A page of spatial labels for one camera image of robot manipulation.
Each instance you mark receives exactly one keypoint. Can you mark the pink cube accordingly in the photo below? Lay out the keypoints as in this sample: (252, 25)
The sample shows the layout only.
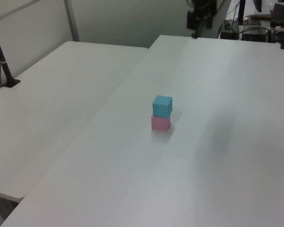
(159, 123)

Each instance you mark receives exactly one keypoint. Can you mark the grey metal frame post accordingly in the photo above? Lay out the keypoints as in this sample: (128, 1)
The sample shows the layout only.
(71, 21)

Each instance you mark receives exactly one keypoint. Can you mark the white side table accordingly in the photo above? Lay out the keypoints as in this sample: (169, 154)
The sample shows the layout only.
(49, 106)

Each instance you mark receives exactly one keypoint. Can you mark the black monitor stand pole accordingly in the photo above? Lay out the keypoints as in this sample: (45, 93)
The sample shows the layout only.
(241, 11)

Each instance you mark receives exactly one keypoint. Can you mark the small black box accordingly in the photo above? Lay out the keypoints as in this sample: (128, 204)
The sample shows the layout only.
(228, 35)

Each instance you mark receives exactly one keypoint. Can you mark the black electronics box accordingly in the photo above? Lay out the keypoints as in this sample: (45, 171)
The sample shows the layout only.
(254, 35)

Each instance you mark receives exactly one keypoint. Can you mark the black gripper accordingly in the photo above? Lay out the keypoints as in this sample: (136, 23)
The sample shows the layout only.
(201, 9)

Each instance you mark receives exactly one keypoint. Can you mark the blue cube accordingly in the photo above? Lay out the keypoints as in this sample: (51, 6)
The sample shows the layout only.
(161, 107)

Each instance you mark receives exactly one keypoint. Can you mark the brown wooden bar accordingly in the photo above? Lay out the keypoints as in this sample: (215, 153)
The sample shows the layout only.
(259, 17)

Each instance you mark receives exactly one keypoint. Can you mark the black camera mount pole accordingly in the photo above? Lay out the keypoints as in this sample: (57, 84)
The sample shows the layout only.
(3, 63)

